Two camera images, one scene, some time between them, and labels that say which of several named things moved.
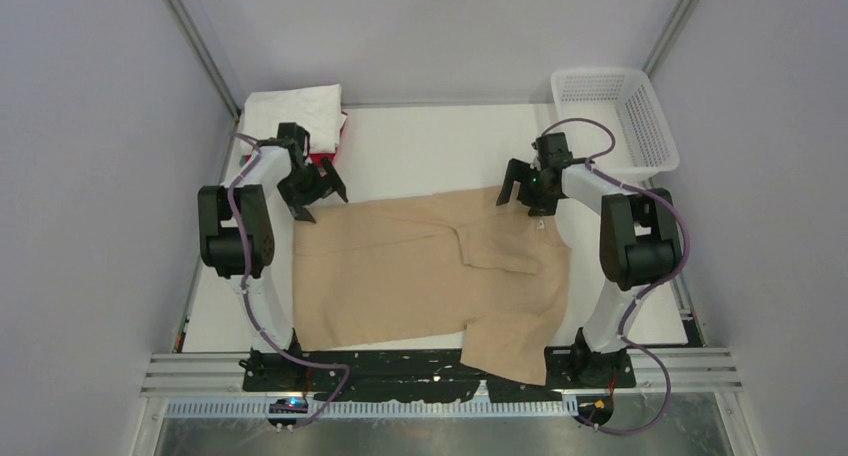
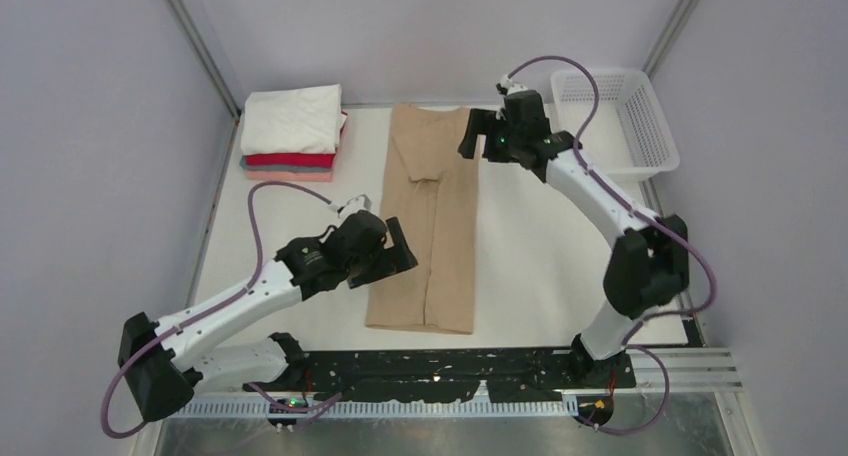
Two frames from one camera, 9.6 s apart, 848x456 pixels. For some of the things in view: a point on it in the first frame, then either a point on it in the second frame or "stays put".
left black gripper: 322,191 -> 397,257
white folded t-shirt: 316,109 stays put
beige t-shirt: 373,269 -> 433,192
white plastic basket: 614,122 stays put
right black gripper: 518,171 -> 478,123
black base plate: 415,375 stays put
